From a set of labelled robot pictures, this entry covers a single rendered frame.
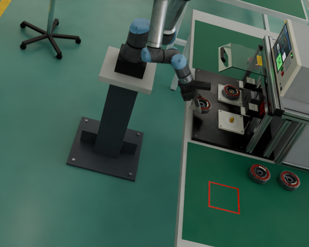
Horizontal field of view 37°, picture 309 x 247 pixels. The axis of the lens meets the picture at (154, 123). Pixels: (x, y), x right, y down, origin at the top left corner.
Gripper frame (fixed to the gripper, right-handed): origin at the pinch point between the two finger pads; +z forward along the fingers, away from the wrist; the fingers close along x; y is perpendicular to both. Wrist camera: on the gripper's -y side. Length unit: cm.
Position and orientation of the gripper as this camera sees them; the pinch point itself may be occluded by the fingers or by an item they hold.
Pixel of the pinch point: (201, 105)
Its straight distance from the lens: 259.8
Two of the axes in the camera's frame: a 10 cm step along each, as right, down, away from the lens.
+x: -0.8, 7.0, -7.1
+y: -9.3, 2.1, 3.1
